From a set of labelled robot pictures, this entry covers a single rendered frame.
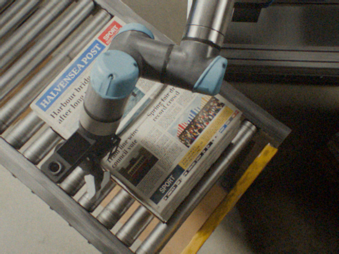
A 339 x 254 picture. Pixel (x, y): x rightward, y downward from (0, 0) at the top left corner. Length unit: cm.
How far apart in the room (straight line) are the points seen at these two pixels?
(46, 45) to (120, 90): 64
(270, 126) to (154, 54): 53
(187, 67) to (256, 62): 116
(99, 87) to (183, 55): 17
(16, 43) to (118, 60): 66
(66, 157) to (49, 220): 120
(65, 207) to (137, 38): 54
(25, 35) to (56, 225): 91
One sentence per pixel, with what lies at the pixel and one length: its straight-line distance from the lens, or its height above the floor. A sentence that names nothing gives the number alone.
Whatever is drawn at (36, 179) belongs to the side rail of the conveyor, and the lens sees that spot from 131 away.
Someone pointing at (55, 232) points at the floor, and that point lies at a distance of 210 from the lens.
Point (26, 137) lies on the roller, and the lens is 135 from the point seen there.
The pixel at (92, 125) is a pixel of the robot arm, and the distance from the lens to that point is 88.
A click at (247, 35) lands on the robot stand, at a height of 21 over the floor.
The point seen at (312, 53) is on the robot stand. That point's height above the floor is 23.
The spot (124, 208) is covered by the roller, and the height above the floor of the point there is 79.
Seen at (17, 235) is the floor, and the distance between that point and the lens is 214.
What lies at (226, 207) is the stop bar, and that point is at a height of 82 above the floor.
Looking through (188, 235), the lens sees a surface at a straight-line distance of 204.
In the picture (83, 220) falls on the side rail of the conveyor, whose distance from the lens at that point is 126.
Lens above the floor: 204
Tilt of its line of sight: 73 degrees down
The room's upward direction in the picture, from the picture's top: 2 degrees counter-clockwise
